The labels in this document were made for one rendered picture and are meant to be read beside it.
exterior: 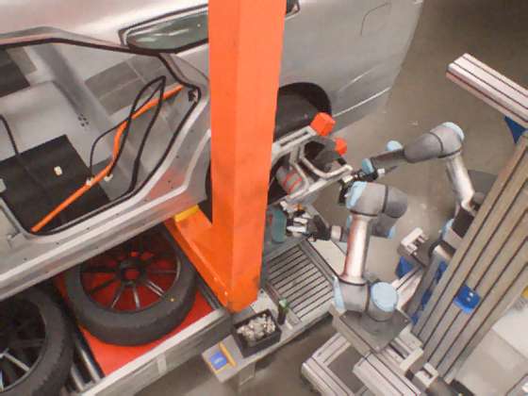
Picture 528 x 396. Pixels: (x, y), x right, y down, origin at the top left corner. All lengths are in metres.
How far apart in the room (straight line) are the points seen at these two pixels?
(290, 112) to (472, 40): 2.90
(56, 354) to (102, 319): 0.26
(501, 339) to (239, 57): 1.41
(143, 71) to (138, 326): 1.32
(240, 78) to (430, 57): 3.64
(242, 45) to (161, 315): 1.72
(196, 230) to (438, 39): 3.12
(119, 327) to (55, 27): 1.49
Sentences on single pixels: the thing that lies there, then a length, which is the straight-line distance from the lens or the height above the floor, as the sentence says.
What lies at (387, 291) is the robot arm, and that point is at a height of 1.04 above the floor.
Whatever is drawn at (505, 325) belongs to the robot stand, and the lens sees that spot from 2.54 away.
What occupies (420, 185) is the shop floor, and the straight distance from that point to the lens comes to 4.43.
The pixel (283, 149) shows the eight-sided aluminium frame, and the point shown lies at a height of 1.12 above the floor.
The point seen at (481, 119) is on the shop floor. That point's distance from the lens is 5.01.
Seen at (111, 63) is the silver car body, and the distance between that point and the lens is 3.53.
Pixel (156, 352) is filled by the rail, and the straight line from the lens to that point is 3.21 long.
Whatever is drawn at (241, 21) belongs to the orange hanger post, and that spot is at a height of 2.27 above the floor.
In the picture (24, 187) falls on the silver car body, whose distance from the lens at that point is 3.34.
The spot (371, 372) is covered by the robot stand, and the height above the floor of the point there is 0.73.
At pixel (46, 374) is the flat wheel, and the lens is 3.14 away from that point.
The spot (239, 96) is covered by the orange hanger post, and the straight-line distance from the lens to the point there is 1.92.
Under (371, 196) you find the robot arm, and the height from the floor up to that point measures 1.33.
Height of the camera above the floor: 3.33
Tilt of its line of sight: 52 degrees down
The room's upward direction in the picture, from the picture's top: 4 degrees clockwise
